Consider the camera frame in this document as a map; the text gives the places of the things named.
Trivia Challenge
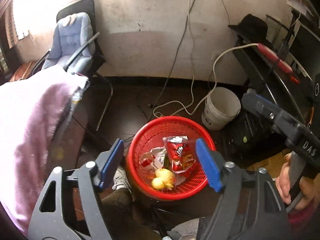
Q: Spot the red snack bag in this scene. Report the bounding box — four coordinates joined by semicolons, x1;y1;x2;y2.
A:
162;135;197;174

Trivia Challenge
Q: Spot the black hat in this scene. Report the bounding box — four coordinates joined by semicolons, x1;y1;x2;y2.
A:
228;14;268;44

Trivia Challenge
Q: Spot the white power cable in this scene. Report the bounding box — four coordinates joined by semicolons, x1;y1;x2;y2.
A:
152;42;259;119

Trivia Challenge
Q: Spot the grey sneaker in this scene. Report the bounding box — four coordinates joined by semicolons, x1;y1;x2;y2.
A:
112;165;131;192

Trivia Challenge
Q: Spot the red mesh trash basket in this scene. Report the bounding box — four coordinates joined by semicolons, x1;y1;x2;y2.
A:
126;116;215;201

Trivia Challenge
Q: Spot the person's right hand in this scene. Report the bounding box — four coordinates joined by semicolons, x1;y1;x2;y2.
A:
275;153;316;211

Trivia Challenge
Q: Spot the black power cable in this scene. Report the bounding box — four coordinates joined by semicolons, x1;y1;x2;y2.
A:
147;0;202;120

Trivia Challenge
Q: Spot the white crumpled wrapper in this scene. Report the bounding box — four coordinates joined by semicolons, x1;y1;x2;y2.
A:
139;146;167;174

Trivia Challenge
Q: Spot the white plastic bucket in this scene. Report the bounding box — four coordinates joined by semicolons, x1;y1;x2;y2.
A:
201;87;241;131

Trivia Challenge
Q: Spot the light blue chair cushion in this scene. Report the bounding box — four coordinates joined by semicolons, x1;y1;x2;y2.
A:
42;12;95;75

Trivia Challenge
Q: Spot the purple tablecloth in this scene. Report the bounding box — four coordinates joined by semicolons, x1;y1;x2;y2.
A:
1;67;88;236

